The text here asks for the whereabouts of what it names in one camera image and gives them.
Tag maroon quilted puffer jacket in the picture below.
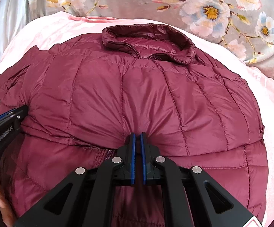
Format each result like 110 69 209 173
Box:
0 24 268 220

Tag person's left hand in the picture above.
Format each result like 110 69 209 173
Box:
0 185 16 227

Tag pink blanket with white bows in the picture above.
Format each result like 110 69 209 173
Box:
0 12 274 226

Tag grey floral bedsheet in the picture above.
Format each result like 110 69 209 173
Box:
28 0 274 80

